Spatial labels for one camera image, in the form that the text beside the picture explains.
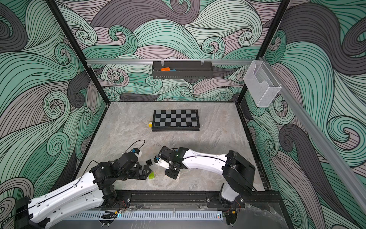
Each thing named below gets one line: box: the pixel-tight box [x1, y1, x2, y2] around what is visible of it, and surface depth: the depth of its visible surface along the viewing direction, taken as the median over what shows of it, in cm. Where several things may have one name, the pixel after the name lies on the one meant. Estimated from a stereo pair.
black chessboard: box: [151, 109, 201, 132], surface depth 106 cm
